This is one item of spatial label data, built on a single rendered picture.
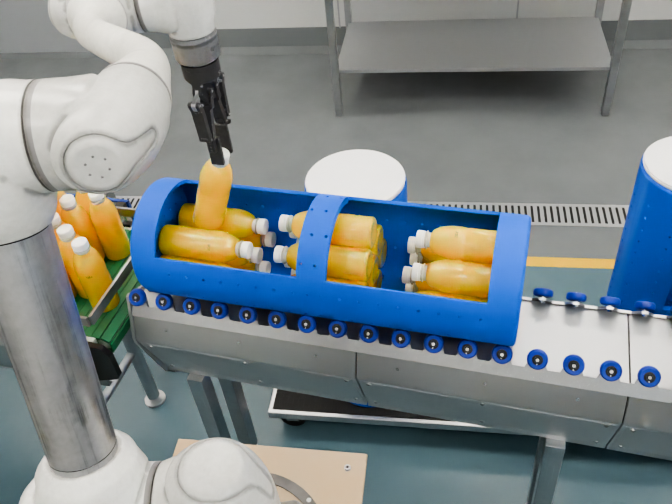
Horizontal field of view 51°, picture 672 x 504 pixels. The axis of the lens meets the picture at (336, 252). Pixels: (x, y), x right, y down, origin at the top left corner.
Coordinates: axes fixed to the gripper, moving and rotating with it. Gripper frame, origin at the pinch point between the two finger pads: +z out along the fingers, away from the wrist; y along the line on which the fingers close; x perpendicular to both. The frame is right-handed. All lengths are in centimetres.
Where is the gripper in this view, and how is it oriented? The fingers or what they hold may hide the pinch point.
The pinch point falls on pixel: (219, 144)
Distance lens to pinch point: 153.5
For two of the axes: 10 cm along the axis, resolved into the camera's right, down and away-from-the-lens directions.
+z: 0.9, 7.3, 6.8
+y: 2.7, -6.8, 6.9
